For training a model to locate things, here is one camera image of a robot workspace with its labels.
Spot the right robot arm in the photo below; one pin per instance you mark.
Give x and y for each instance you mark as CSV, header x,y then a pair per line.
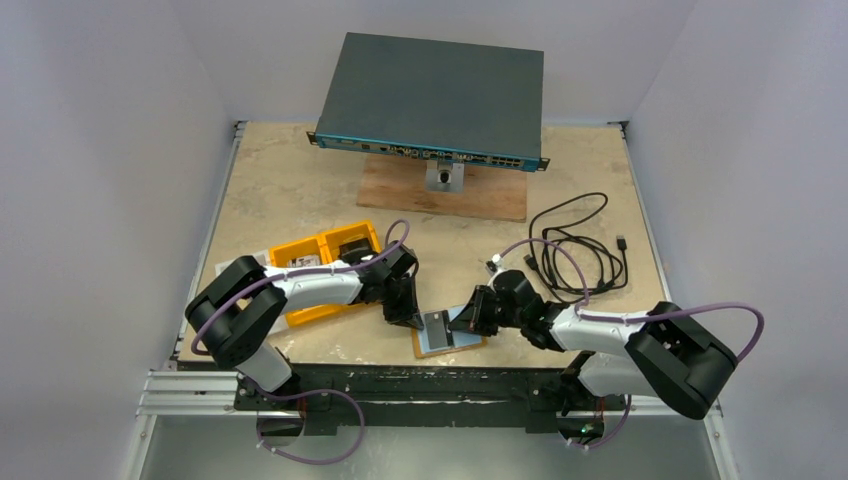
x,y
663,352

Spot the yellow bin with black cards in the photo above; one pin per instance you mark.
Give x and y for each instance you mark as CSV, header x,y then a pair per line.
x,y
343,239

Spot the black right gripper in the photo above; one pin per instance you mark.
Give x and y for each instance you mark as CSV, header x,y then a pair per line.
x,y
488,310

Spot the black VIP card stack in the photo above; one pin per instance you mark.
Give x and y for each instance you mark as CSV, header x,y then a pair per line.
x,y
356,251

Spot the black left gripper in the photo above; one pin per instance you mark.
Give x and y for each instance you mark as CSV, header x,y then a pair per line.
x,y
407,314

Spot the silver VIP card stack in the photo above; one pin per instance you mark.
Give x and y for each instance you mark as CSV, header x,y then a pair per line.
x,y
305,261

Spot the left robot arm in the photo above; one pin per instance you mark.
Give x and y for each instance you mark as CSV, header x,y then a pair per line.
x,y
233,316

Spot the tan leather card holder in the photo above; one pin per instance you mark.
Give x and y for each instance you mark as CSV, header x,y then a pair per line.
x,y
462,340

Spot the yellow bin with silver cards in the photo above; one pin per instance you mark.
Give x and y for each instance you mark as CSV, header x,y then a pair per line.
x,y
279,255

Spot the blue network switch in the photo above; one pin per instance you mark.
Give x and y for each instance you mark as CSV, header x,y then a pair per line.
x,y
435,100

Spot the wooden board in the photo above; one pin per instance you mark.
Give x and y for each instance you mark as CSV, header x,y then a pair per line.
x,y
402,184

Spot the metal switch stand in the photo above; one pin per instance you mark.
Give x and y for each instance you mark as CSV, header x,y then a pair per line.
x,y
445,176

